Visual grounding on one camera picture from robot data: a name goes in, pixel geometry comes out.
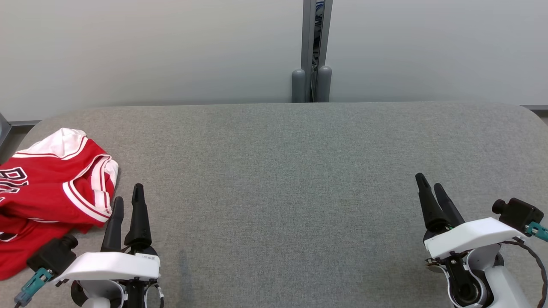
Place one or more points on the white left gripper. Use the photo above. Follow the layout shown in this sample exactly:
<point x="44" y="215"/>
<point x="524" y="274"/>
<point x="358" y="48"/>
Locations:
<point x="111" y="266"/>

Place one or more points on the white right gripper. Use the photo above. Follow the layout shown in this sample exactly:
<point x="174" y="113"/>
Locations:
<point x="471" y="237"/>

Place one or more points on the red white lettered jersey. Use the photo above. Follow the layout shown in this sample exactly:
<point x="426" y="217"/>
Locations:
<point x="43" y="188"/>

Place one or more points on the red shorts white trim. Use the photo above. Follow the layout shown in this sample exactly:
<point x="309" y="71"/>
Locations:
<point x="25" y="252"/>

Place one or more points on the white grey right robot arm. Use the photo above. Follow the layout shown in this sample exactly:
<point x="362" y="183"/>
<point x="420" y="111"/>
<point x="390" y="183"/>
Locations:
<point x="509" y="282"/>

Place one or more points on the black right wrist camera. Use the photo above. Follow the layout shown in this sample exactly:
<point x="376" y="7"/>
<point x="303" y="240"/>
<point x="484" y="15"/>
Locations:
<point x="518" y="214"/>

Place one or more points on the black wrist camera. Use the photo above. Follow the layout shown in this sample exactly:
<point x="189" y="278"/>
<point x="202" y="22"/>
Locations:
<point x="518" y="214"/>
<point x="51" y="256"/>

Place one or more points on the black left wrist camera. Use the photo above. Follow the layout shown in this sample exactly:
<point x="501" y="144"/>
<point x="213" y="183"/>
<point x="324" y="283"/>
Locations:
<point x="51" y="256"/>

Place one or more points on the teal right camera connector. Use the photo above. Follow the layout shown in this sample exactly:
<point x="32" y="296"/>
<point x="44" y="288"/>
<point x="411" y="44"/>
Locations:
<point x="538" y="231"/>

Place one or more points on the teal camera connector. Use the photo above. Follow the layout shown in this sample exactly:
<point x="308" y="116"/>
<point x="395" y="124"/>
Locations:
<point x="538" y="231"/>
<point x="34" y="284"/>

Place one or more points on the teal left camera connector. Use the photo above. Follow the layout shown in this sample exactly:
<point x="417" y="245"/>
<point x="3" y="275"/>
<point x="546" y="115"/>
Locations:
<point x="34" y="284"/>

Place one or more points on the grey metal partition post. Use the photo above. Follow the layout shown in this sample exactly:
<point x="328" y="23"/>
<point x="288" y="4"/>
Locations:
<point x="307" y="42"/>

